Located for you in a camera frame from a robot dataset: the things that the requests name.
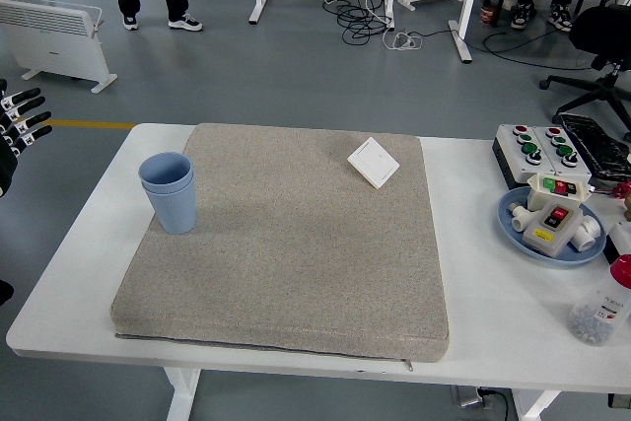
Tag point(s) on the blue ribbed cup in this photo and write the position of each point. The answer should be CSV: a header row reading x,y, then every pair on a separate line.
x,y
165,169
172,214

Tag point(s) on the black keyboard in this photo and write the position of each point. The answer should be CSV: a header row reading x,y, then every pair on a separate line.
x,y
596,145

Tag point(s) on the beige rocker switch box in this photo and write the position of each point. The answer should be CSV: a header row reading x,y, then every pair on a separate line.
x,y
547,238

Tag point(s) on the white table leg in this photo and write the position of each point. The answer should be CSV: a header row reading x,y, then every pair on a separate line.
x,y
180,396
532,408

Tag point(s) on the black office chair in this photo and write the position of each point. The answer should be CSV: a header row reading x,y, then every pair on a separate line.
x,y
601,31

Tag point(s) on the blue plate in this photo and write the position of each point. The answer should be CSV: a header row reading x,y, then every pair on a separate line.
x,y
510,233

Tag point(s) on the white pipe fitting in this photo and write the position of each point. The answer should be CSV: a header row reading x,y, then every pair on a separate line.
x,y
589,233
520,219

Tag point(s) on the grey power strip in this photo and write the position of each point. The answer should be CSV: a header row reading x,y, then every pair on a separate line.
x,y
468,396

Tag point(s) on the white box with black base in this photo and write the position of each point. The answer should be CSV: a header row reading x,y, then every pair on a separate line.
x,y
622,233

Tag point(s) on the red can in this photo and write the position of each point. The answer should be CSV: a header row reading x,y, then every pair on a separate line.
x,y
489,15

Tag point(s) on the white green-red button switch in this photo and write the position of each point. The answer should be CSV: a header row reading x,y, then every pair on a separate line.
x,y
539,196

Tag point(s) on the white push-button box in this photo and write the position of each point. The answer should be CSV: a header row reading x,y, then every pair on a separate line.
x,y
577,169
512,155

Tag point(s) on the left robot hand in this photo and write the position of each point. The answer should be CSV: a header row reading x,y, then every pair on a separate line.
x,y
7,160

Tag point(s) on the clear bottle red cap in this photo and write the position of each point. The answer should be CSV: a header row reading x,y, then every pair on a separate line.
x,y
599,307

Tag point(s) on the white wall switch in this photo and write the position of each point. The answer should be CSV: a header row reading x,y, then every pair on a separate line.
x,y
373,163

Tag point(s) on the grey-brown mat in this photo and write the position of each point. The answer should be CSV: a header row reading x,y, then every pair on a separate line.
x,y
320,268

